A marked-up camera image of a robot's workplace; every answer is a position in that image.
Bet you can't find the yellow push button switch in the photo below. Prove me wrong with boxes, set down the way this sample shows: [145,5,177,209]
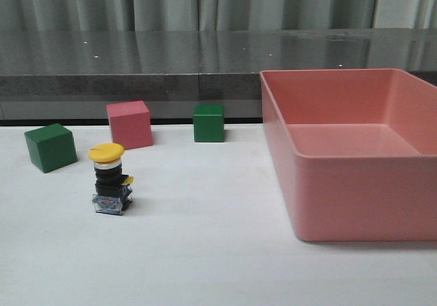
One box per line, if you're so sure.
[87,143,134,215]

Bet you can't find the green cube block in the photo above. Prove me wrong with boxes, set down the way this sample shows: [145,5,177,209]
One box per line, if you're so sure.
[193,105,225,143]
[25,123,78,173]

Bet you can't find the pink cube block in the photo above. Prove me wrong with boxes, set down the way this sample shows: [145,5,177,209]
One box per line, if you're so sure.
[106,100,153,150]

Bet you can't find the pink plastic bin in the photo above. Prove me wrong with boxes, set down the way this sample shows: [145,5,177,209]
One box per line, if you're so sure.
[260,68,436,242]

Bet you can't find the green cube block left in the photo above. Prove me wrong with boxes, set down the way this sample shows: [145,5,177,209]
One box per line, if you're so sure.
[25,123,78,173]

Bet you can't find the grey stone counter ledge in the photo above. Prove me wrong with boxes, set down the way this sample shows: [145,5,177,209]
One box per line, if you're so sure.
[1,29,436,126]

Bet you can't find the grey pleated curtain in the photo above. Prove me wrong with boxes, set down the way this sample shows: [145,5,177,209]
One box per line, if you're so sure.
[1,0,436,31]

